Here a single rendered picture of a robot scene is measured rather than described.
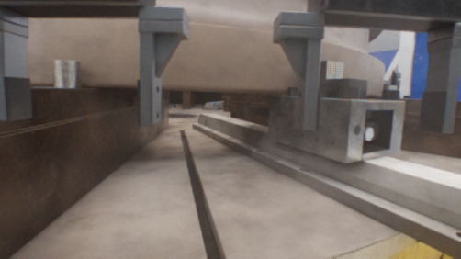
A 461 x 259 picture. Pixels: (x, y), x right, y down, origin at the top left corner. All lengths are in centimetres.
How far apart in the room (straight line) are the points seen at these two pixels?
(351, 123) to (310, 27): 64
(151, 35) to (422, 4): 23
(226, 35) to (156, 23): 78
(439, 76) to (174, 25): 25
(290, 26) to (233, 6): 98
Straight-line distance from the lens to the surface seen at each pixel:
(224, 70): 95
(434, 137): 204
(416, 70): 541
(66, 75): 93
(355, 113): 85
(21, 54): 30
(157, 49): 22
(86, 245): 70
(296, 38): 21
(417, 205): 87
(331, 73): 107
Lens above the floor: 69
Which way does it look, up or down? 6 degrees down
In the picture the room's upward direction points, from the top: 2 degrees clockwise
